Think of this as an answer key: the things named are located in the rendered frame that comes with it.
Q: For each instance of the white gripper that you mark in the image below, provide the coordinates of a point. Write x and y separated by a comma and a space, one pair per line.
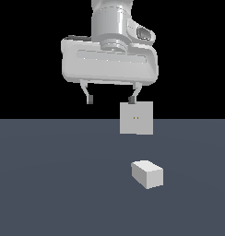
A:
108, 64

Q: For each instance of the white charger block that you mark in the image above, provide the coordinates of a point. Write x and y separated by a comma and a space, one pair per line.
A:
147, 173

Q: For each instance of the grey square wall socket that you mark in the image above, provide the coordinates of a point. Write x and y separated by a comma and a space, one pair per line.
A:
136, 118

